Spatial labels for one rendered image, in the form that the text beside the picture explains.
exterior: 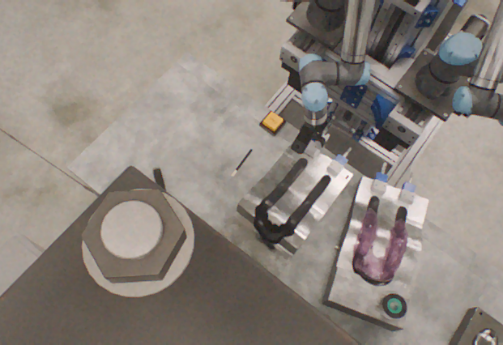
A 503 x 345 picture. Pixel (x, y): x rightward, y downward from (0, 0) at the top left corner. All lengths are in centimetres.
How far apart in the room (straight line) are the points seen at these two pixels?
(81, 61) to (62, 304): 273
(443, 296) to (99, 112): 209
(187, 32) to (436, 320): 226
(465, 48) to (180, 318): 143
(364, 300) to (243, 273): 119
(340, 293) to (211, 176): 65
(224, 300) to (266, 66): 264
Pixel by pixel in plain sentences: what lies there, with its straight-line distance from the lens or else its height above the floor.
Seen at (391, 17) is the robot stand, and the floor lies 113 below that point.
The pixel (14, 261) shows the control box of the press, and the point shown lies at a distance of 113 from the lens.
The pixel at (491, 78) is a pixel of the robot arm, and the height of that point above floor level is 142.
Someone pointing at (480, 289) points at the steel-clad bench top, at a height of 80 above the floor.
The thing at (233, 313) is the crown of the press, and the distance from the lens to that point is 49.
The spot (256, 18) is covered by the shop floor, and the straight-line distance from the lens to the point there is 329.
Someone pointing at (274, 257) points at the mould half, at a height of 86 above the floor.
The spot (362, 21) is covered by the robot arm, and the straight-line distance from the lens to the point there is 148.
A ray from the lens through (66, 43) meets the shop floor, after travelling 328.
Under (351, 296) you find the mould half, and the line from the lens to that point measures 165.
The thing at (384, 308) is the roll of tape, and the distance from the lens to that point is 164.
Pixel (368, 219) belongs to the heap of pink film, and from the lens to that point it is 173.
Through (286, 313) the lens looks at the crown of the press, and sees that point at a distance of 49.
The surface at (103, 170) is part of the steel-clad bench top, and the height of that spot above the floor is 80.
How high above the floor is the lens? 249
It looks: 67 degrees down
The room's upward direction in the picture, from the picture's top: 9 degrees clockwise
